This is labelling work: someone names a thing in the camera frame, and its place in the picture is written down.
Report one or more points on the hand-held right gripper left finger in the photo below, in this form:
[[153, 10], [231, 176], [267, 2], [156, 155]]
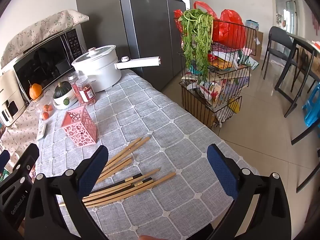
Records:
[[93, 170]]

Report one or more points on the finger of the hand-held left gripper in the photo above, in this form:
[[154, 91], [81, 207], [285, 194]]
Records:
[[3, 160], [28, 160]]

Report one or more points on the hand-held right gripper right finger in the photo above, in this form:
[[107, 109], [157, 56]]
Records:
[[222, 172]]

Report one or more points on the wooden brush stand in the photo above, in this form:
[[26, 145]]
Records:
[[163, 178]]

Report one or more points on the person's right hand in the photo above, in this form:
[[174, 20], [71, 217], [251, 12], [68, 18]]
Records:
[[150, 237]]

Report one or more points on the white remote control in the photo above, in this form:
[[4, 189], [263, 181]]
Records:
[[42, 131]]

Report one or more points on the small orange fruit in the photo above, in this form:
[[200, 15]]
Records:
[[47, 107], [45, 115]]

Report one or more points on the bag of small tomatoes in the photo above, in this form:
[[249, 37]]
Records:
[[38, 110]]

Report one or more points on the grey checked tablecloth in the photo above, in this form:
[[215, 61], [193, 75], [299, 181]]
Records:
[[175, 142]]

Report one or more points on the white bowl with green knob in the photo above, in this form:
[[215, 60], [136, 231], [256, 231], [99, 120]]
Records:
[[62, 104]]

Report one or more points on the white kitchen appliance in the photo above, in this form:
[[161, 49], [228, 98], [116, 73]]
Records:
[[10, 92]]

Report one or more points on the large orange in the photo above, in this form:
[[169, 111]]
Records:
[[35, 91]]

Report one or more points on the green squash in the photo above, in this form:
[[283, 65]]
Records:
[[62, 90]]

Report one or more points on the labelled jar of red snacks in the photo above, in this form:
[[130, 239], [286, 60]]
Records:
[[86, 92]]

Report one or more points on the pile of assorted food packets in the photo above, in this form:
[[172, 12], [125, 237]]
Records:
[[212, 90]]

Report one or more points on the plain jar of red snacks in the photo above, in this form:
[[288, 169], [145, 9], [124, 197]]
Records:
[[72, 82]]

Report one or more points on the white electric pot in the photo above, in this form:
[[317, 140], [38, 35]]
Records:
[[100, 75]]

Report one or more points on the black microwave oven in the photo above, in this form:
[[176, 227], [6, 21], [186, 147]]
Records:
[[42, 65]]

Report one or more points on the blue plastic stool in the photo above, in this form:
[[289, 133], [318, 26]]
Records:
[[312, 110]]

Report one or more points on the white pot lid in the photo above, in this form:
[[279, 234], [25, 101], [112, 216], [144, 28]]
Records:
[[95, 55]]

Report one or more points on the floral cover cloth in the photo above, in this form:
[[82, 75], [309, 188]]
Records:
[[37, 30]]

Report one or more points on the cardboard box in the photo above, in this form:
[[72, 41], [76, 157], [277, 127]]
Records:
[[257, 45]]

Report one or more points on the green leafy herb bunch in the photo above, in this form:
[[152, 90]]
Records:
[[197, 37]]

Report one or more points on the dark grey refrigerator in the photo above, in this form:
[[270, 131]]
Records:
[[150, 42]]

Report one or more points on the large red plastic bag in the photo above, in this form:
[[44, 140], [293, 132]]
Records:
[[227, 27]]

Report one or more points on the black chair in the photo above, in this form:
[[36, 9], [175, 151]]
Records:
[[277, 36]]

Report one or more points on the white and blue box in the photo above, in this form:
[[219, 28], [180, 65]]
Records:
[[252, 25]]

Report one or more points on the black dining table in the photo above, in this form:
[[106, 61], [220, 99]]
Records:
[[307, 47]]

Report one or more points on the small red plastic bag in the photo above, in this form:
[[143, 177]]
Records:
[[178, 20]]

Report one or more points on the white framed glass door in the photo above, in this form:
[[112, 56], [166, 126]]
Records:
[[290, 7]]

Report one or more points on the red wall decoration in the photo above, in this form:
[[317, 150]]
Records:
[[316, 23]]

